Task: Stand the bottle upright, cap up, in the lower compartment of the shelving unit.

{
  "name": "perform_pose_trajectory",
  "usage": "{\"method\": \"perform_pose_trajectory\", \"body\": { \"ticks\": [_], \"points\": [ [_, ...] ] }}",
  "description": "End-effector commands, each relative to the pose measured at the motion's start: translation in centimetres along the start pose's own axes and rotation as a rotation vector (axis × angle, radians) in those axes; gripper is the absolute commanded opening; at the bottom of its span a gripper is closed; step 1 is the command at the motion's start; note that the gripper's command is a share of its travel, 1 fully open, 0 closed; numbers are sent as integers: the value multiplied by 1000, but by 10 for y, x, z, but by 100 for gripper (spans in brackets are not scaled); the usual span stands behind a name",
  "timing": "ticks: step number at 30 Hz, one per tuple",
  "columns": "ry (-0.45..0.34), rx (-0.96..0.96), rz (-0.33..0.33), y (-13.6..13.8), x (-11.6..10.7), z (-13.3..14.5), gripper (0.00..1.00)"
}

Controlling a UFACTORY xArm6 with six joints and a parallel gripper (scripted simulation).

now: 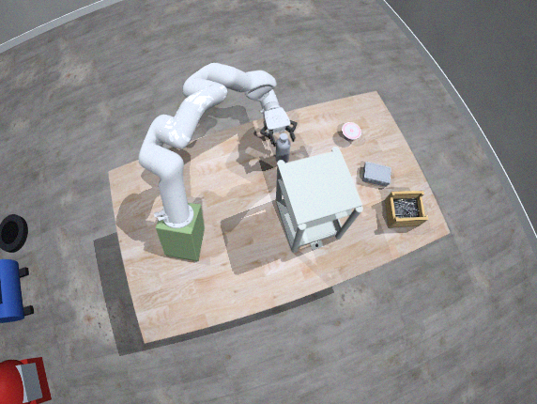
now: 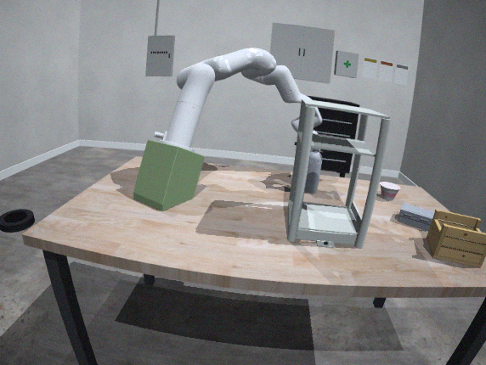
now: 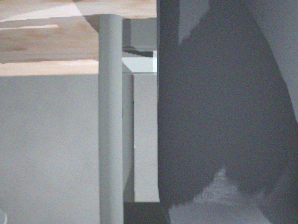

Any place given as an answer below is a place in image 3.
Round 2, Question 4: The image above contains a grey shelving unit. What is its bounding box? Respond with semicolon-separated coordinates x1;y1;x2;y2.
98;14;168;224

